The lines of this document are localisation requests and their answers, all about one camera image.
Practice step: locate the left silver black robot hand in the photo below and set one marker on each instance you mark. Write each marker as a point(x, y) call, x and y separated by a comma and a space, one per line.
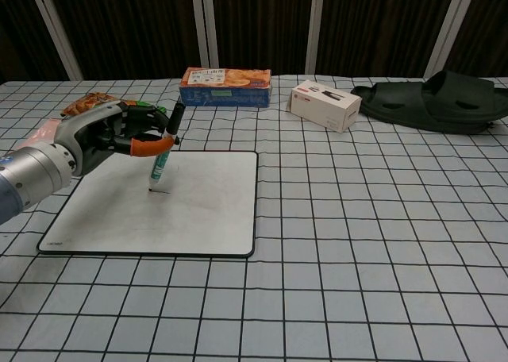
point(89, 132)

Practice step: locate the black whiteboard marker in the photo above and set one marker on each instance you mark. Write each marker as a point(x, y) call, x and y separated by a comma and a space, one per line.
point(160, 165)

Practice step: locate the white drawing board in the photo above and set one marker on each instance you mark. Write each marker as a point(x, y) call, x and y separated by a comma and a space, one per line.
point(198, 211)

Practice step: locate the green and orange snack bag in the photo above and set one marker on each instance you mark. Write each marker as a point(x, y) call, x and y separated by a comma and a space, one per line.
point(85, 102)

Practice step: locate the pink wet wipes pack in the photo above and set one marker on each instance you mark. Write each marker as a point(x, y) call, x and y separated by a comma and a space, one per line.
point(45, 129)

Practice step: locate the orange and blue biscuit box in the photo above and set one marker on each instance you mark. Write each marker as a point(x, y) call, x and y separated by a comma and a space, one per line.
point(224, 88)

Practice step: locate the small white product box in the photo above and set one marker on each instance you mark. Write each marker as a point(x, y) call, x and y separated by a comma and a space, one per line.
point(323, 106)

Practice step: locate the black rubber slipper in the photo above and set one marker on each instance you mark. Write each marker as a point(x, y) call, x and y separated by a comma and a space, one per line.
point(436, 106)

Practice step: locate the white screen frame post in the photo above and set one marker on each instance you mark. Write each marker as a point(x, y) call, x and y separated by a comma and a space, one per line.
point(446, 32)
point(55, 32)
point(204, 24)
point(314, 28)

